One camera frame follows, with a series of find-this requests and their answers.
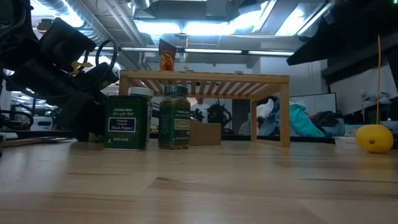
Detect person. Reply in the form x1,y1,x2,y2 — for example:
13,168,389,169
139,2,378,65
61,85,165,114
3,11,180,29
190,98,210,124

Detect thin wooden stick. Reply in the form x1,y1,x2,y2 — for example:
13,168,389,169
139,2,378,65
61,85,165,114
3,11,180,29
0,138,43,147

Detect small cardboard box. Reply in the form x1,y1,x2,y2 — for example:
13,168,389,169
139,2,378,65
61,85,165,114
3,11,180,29
189,121,222,146

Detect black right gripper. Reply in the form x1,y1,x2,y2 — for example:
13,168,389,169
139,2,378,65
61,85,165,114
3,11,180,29
285,0,398,66

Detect ceiling light strip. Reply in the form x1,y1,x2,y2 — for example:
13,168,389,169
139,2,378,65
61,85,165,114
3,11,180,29
93,46,295,57

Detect black framed white panel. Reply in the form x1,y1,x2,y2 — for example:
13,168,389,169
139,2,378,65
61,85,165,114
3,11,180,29
290,92,337,114

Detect yellow lemon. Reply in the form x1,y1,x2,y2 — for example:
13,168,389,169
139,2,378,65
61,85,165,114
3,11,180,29
355,124,394,154

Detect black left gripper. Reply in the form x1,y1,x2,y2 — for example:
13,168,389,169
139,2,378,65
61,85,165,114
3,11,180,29
6,17,119,128

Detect pile of blue clothes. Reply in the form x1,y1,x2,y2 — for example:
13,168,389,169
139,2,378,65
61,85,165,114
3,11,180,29
239,99,346,138

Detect white spatula black handle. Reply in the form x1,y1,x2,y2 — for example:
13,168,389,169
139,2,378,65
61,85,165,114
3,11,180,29
40,136,74,142

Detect black background robot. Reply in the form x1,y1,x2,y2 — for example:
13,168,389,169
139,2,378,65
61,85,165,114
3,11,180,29
208,101,233,125

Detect green black pepper tin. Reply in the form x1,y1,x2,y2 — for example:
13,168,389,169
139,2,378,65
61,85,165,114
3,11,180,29
104,95,149,151

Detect green-lid oregano jar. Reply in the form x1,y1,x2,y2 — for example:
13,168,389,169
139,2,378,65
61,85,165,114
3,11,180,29
157,85,191,150

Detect black side desk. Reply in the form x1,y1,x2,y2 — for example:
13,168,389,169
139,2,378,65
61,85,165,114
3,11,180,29
322,40,398,85

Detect black metal rig frame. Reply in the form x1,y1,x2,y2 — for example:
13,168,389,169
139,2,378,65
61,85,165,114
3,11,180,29
0,129,336,144

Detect orange taco mix packet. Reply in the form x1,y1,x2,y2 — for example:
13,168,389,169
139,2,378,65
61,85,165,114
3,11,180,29
159,39,177,72

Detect wooden slatted shelf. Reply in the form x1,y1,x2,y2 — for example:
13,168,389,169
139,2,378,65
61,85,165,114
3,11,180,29
119,70,290,147

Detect white-lid bagel seasoning jar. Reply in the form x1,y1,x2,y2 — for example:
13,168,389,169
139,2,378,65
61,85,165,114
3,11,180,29
129,86,155,147

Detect white background device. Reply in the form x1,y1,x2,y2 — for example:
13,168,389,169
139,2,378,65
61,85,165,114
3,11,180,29
29,115,53,131

